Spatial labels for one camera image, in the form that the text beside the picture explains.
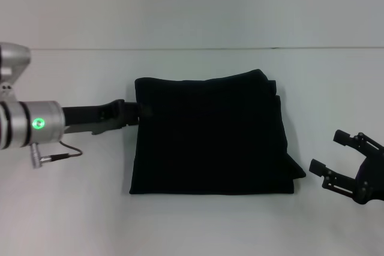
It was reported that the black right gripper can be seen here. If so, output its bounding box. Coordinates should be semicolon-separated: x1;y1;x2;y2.
308;129;384;206

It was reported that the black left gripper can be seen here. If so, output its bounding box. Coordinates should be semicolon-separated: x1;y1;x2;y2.
61;98;154;136

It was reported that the black FREE print t-shirt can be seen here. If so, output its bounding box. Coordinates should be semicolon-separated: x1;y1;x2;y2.
128;69;307;196

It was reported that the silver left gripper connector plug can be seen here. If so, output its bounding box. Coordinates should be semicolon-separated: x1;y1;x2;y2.
29;143;45;170

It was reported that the reddish brown left arm cable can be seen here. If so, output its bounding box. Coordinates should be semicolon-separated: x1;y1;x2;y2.
40;140;84;163

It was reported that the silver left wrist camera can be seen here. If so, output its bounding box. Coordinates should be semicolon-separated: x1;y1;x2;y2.
0;41;32;101

